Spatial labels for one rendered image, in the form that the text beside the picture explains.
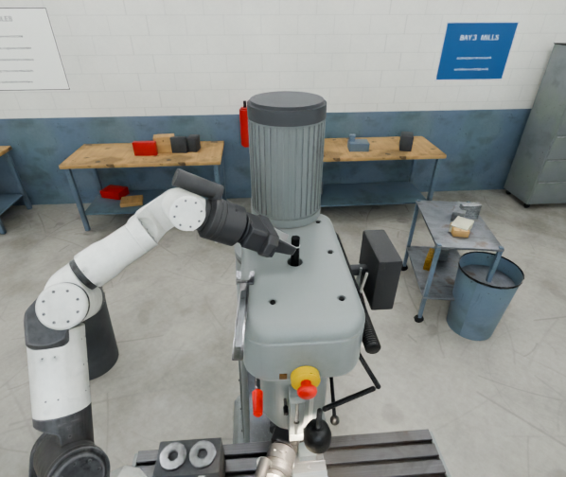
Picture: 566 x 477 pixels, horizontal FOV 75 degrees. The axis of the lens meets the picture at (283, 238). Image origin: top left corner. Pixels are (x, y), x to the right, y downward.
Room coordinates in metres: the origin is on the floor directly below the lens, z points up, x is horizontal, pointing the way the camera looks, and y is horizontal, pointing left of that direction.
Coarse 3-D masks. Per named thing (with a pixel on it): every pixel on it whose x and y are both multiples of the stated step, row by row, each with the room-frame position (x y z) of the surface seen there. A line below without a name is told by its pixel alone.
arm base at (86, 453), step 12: (36, 444) 0.35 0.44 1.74; (84, 444) 0.33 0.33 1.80; (60, 456) 0.30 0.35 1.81; (72, 456) 0.30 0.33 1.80; (84, 456) 0.31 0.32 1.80; (96, 456) 0.31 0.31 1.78; (48, 468) 0.29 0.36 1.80; (60, 468) 0.28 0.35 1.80; (72, 468) 0.29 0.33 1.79; (84, 468) 0.29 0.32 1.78; (96, 468) 0.30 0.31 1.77; (108, 468) 0.31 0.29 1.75
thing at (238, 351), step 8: (240, 272) 0.66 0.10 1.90; (240, 280) 0.63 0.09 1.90; (248, 280) 0.63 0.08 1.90; (240, 288) 0.60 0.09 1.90; (248, 288) 0.60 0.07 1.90; (240, 296) 0.57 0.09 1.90; (240, 304) 0.55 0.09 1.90; (240, 312) 0.53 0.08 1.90; (240, 320) 0.51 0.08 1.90; (240, 328) 0.48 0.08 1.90; (240, 336) 0.47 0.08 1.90; (240, 344) 0.45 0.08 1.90; (232, 352) 0.43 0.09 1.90; (240, 352) 0.43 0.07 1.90; (232, 360) 0.42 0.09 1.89; (240, 360) 0.42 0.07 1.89
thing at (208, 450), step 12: (168, 444) 0.70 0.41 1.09; (180, 444) 0.69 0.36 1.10; (192, 444) 0.70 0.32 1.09; (204, 444) 0.69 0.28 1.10; (216, 444) 0.70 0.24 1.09; (168, 456) 0.66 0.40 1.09; (180, 456) 0.65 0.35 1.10; (192, 456) 0.65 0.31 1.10; (204, 456) 0.66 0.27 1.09; (216, 456) 0.66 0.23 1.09; (156, 468) 0.62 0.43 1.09; (168, 468) 0.61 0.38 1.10; (180, 468) 0.62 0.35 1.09; (192, 468) 0.62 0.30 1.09; (204, 468) 0.62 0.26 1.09; (216, 468) 0.62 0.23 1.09
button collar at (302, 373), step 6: (306, 366) 0.48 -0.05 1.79; (294, 372) 0.48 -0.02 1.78; (300, 372) 0.47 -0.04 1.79; (306, 372) 0.47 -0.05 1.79; (312, 372) 0.47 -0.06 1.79; (318, 372) 0.48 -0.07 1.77; (294, 378) 0.47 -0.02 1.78; (300, 378) 0.47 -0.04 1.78; (306, 378) 0.47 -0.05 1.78; (312, 378) 0.47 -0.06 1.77; (318, 378) 0.47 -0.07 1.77; (294, 384) 0.47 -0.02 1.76; (300, 384) 0.47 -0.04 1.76; (312, 384) 0.47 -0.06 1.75; (318, 384) 0.47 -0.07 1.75
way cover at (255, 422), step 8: (248, 376) 1.04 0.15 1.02; (248, 384) 1.02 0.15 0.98; (248, 392) 1.00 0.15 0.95; (264, 416) 0.94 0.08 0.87; (256, 424) 0.91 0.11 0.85; (264, 424) 0.91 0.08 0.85; (256, 432) 0.88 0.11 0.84; (264, 432) 0.88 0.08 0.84; (256, 440) 0.85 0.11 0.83; (264, 440) 0.85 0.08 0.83
